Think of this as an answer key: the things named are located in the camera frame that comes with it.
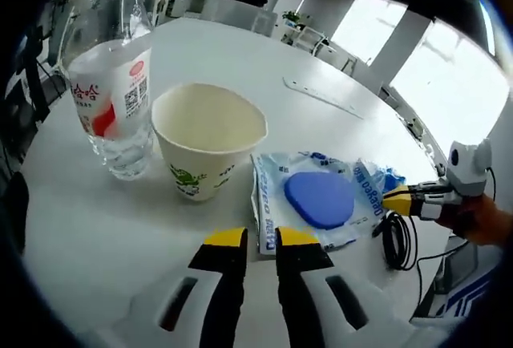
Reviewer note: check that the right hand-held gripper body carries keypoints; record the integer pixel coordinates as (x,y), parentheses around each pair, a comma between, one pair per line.
(469,171)

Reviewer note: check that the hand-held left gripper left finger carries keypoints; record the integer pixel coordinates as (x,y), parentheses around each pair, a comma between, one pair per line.
(160,308)

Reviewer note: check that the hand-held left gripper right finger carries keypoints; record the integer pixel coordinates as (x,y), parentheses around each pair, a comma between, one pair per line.
(320,316)

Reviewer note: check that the white printed paper cup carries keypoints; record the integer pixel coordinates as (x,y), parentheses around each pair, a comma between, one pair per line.
(192,171)

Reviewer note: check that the clear plastic water bottle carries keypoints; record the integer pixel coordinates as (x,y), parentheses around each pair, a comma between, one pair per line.
(104,95)

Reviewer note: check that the person's white blue shirt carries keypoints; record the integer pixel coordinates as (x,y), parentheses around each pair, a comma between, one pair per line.
(461,300)

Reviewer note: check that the white office chair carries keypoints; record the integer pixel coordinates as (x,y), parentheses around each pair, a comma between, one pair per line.
(310,37)

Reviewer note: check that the green potted plant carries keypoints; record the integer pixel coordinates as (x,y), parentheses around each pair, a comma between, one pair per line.
(292,16)

